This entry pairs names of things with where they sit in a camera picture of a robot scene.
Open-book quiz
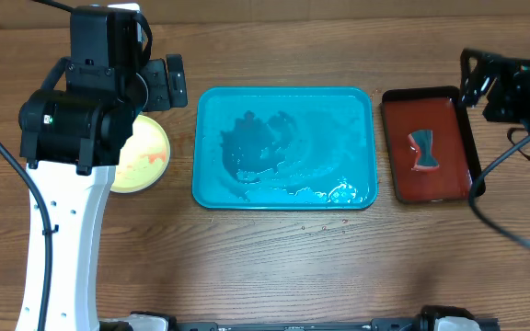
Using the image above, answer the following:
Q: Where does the orange sponge with dark scourer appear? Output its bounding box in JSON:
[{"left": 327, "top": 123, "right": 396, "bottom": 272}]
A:
[{"left": 408, "top": 130, "right": 440, "bottom": 172}]

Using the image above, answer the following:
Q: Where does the dark red black-rimmed tray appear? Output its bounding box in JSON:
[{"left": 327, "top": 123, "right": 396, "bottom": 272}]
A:
[{"left": 381, "top": 86, "right": 481, "bottom": 204}]

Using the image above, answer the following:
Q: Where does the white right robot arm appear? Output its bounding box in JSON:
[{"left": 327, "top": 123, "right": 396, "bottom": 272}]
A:
[{"left": 460, "top": 48, "right": 530, "bottom": 250}]

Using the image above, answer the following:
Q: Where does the yellow-green plate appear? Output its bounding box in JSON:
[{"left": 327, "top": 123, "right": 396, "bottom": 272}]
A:
[{"left": 110, "top": 115, "right": 171, "bottom": 194}]

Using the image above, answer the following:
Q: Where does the teal plastic tray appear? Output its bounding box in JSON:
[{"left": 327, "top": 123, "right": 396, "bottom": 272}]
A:
[{"left": 192, "top": 87, "right": 378, "bottom": 211}]

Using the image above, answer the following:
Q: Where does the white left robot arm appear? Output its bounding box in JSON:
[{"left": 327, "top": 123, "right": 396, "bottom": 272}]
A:
[{"left": 17, "top": 3, "right": 188, "bottom": 331}]

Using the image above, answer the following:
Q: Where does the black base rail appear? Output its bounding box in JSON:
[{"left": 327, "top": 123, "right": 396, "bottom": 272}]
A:
[{"left": 100, "top": 305, "right": 501, "bottom": 331}]

